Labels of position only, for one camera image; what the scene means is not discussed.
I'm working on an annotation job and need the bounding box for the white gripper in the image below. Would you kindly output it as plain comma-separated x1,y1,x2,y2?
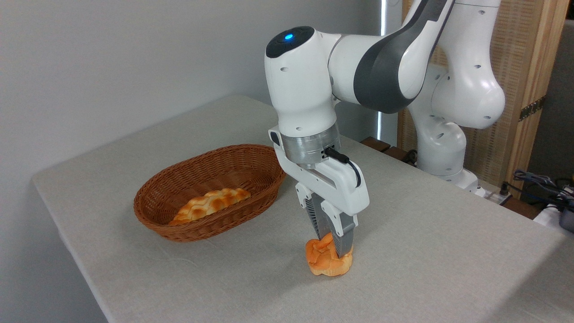
268,128,370,258

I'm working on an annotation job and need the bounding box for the round knotted bread roll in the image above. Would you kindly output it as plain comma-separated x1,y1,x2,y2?
305,232,354,277

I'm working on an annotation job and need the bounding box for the long braided bread loaf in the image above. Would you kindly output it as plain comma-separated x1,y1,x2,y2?
169,188,252,226

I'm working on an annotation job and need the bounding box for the brown wicker oval basket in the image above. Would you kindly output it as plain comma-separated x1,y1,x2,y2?
133,144,287,243

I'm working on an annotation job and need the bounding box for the dark wooden base board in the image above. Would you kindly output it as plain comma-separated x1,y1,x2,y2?
361,137,417,166

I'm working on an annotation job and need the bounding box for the white box with grey device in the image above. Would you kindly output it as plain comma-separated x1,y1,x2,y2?
534,204,574,238

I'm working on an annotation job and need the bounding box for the metal screen hinge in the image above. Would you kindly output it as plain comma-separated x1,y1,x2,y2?
519,96,547,122

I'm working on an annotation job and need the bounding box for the wooden woven folding screen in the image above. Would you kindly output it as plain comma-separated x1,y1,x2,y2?
397,0,570,198

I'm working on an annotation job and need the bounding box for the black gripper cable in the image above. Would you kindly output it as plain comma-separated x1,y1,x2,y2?
324,147,362,188

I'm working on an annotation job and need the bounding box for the bundle of dark cables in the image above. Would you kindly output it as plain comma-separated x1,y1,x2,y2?
513,170,574,209

